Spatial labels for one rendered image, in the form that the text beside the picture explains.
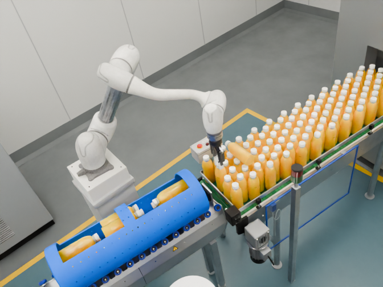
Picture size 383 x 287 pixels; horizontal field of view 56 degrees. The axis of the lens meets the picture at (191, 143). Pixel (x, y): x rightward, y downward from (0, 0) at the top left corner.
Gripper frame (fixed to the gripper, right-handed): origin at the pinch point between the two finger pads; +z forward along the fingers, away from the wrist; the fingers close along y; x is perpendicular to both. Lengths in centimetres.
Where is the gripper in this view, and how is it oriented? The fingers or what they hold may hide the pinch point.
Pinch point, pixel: (218, 162)
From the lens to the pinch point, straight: 215.9
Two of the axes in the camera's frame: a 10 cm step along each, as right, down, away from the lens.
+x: 8.5, -4.4, 3.0
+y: 5.1, 5.1, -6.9
